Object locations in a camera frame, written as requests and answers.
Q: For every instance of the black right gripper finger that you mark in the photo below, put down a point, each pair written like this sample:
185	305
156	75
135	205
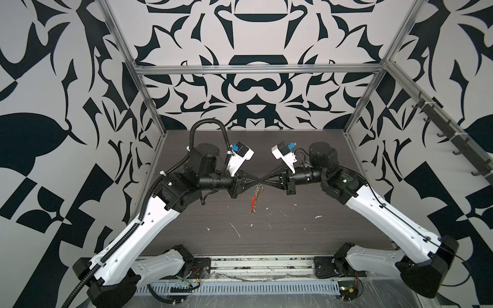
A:
275	182
275	175

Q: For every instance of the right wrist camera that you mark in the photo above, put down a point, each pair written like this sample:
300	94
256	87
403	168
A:
285	152

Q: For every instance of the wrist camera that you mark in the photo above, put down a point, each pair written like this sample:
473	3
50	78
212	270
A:
285	152
239	154

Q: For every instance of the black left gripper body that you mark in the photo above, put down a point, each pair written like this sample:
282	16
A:
235	181

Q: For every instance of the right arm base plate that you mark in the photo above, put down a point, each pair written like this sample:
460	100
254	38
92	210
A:
329	267

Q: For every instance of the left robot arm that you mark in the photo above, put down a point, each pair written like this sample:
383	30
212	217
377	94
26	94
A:
113	276

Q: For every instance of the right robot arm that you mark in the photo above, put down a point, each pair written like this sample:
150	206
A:
422	259

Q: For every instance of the small circuit board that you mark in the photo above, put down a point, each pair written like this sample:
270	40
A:
350	290

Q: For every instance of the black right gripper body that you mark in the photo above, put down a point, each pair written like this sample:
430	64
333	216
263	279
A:
291	181

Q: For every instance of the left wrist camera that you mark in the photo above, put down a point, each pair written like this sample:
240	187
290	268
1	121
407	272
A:
239	154

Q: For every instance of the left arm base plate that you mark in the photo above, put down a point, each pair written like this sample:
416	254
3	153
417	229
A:
196	268

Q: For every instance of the wall hook rack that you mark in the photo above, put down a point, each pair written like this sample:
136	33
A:
450	131

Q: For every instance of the slotted cable duct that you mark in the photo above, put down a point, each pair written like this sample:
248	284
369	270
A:
249	288

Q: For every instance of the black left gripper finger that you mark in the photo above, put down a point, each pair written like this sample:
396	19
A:
252	186
252	178

